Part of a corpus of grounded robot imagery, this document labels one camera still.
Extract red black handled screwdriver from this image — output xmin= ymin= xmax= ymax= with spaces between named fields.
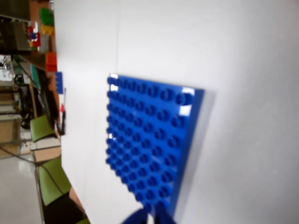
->
xmin=59 ymin=88 xmax=68 ymax=136

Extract yellow toy brick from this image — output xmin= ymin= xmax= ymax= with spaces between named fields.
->
xmin=41 ymin=24 xmax=55 ymax=36

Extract blue toy brick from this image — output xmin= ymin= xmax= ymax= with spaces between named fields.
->
xmin=54 ymin=71 xmax=64 ymax=94

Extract green toy brick stack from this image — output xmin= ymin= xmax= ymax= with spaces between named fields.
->
xmin=39 ymin=7 xmax=55 ymax=25

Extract blue 8x8 stud plate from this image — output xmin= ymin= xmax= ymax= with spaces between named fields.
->
xmin=104 ymin=73 xmax=206 ymax=217

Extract large orange toy brick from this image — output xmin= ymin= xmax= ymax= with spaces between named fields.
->
xmin=45 ymin=51 xmax=58 ymax=72

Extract multicoloured small brick model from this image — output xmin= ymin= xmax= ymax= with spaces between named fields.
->
xmin=27 ymin=21 xmax=41 ymax=51

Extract green chair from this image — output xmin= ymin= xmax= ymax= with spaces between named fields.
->
xmin=35 ymin=155 xmax=91 ymax=224
xmin=30 ymin=114 xmax=60 ymax=142

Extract white plastic container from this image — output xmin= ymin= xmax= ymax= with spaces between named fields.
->
xmin=39 ymin=35 xmax=50 ymax=53

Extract white paper table sheet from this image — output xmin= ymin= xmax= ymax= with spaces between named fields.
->
xmin=114 ymin=0 xmax=299 ymax=224
xmin=52 ymin=0 xmax=120 ymax=224

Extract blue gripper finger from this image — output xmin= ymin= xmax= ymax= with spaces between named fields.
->
xmin=155 ymin=204 xmax=180 ymax=224
xmin=121 ymin=208 xmax=150 ymax=224

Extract dark monitor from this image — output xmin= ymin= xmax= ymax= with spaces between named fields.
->
xmin=0 ymin=0 xmax=31 ymax=54

